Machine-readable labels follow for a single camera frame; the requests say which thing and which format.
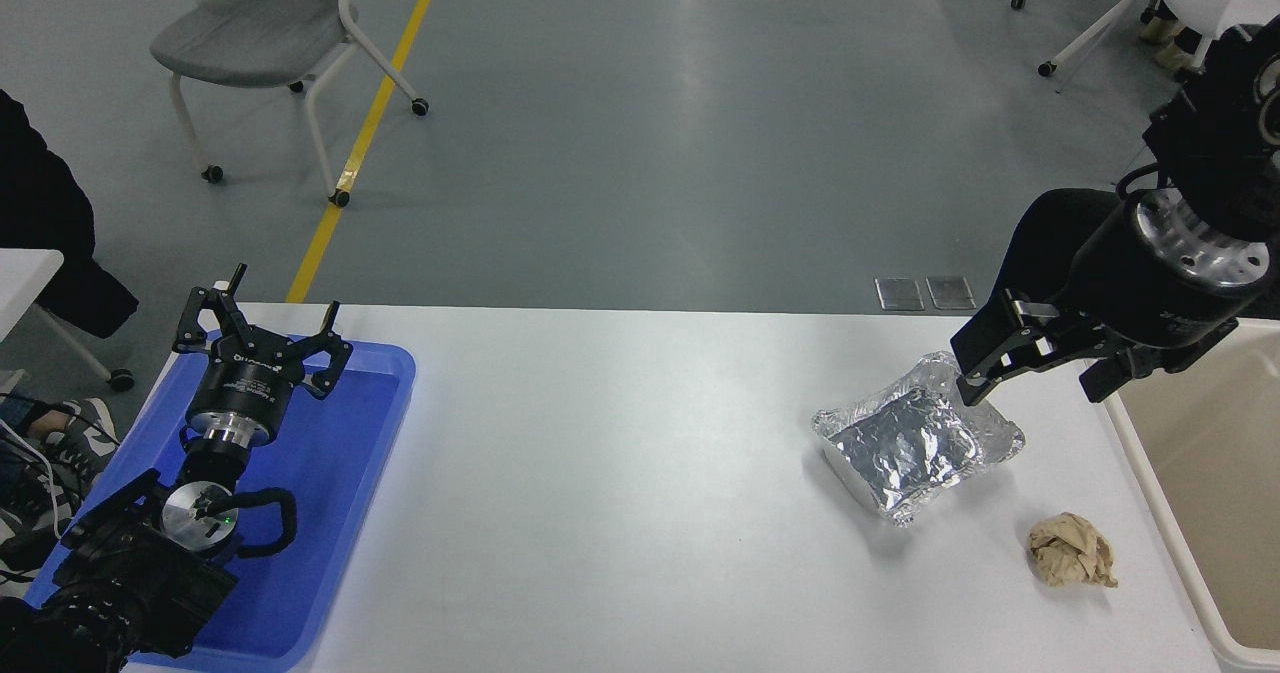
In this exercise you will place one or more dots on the blue plastic tray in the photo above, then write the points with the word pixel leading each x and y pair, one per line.
pixel 330 473

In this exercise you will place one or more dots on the silver foil tray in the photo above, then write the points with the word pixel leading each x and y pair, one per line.
pixel 905 448

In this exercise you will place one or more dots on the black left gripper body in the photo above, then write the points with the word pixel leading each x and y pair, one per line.
pixel 245 378

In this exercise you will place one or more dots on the crumpled tan paper ball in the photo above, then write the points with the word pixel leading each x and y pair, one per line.
pixel 1072 551

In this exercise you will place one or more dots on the small white table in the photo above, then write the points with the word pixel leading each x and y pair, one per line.
pixel 25 273

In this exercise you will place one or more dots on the silver floor plate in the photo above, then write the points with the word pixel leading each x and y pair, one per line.
pixel 950 293
pixel 900 294

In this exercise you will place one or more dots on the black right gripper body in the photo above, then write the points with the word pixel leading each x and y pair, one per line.
pixel 1130 293

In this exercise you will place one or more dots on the large pale bin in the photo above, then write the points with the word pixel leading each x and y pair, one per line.
pixel 1220 473

